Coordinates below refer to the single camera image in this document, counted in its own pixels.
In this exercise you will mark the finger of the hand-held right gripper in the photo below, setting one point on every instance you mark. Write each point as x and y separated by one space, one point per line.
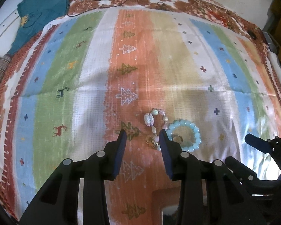
255 141
238 166

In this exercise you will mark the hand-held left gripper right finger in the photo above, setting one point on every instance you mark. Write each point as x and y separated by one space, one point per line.
166 154

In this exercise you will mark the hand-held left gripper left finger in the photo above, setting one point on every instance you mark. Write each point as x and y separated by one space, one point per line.
120 150

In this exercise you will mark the striped colourful blanket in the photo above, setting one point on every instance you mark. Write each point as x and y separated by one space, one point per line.
135 51

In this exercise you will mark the small black device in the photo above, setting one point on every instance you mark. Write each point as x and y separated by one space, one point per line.
253 34

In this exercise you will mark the teal cloth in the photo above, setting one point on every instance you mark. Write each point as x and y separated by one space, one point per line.
42 7

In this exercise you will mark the white bed headboard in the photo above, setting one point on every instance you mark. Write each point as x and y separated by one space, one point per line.
2 28

